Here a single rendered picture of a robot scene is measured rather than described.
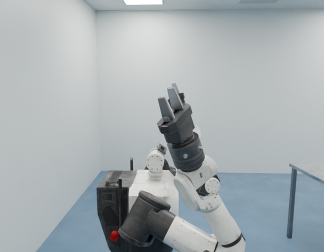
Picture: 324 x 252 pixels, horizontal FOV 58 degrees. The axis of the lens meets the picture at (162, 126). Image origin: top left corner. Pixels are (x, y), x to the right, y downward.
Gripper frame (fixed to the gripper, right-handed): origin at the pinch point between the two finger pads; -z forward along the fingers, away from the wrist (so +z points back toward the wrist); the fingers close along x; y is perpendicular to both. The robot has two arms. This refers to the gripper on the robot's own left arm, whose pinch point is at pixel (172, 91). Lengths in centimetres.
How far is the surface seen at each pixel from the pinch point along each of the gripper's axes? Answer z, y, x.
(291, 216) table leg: 126, -171, -126
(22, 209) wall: 35, 79, -188
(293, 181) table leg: 90, -175, -111
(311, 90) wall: -16, -399, -212
